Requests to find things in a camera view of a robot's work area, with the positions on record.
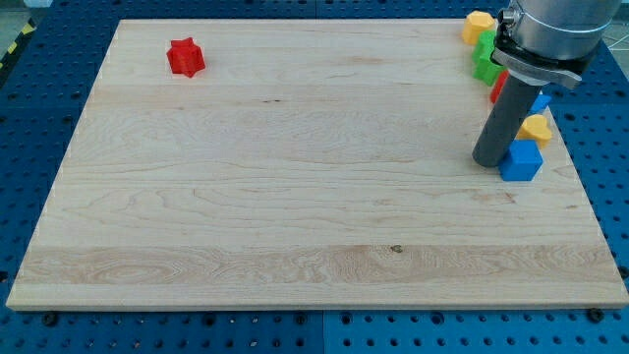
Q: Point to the black bolt bottom left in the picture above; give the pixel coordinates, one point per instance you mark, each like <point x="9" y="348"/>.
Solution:
<point x="50" y="319"/>

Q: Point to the small blue block behind rod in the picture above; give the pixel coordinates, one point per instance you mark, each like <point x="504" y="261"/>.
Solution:
<point x="540" y="104"/>

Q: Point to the green block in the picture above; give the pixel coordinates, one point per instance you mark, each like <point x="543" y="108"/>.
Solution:
<point x="486" y="70"/>

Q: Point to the red star block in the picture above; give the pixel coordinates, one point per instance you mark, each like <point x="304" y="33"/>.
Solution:
<point x="185" y="57"/>

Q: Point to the wooden board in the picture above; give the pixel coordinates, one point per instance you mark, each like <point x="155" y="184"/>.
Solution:
<point x="320" y="165"/>

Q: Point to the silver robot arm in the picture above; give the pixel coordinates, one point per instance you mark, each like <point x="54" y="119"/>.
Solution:
<point x="551" y="41"/>

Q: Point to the blue cube block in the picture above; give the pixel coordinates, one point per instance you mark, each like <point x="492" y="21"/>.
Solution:
<point x="522" y="161"/>

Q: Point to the yellow heart block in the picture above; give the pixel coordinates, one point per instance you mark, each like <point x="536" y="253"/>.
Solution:
<point x="536" y="128"/>

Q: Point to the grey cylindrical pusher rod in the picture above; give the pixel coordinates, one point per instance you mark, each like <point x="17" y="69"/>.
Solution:
<point x="505" y="119"/>

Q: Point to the black bolt bottom right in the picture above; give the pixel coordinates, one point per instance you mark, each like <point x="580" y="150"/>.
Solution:
<point x="595" y="315"/>

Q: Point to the black bolt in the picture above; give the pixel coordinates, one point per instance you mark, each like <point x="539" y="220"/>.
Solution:
<point x="595" y="315"/>
<point x="50" y="319"/>

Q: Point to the yellow hexagon block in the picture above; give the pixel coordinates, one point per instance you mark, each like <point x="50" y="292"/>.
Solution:
<point x="475" y="23"/>

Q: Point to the red block behind rod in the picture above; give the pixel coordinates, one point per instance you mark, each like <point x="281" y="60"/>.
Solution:
<point x="498" y="86"/>

